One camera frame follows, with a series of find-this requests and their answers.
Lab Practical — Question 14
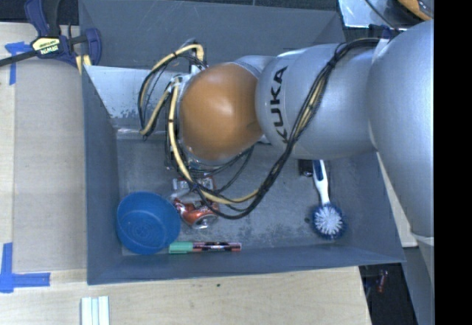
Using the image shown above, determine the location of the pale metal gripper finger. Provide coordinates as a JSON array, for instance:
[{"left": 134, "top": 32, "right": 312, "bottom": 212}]
[
  {"left": 171, "top": 178, "right": 192, "bottom": 203},
  {"left": 197, "top": 176, "right": 216, "bottom": 193}
]

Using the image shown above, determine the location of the crushed orange drink can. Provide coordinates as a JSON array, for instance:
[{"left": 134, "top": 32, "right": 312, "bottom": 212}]
[{"left": 173, "top": 197, "right": 221, "bottom": 231}]

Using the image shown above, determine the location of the blue bowl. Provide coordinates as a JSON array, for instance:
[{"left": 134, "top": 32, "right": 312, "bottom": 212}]
[{"left": 115, "top": 190, "right": 183, "bottom": 256}]

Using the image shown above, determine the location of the black marker with green cap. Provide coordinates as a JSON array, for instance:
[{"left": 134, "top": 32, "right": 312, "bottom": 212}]
[{"left": 168, "top": 240, "right": 243, "bottom": 255}]

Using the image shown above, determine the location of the grey metal bin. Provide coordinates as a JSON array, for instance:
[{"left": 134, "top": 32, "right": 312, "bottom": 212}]
[{"left": 77, "top": 0, "right": 407, "bottom": 286}]

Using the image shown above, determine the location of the small black box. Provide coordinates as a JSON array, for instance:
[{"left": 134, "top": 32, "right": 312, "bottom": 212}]
[{"left": 297, "top": 158, "right": 315, "bottom": 178}]

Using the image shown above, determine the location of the blue and white dish brush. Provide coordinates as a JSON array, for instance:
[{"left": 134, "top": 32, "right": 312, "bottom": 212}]
[{"left": 310, "top": 158, "right": 349, "bottom": 242}]

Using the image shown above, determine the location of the pale wood board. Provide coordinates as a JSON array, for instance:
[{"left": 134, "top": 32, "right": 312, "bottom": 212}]
[{"left": 13, "top": 57, "right": 89, "bottom": 275}]

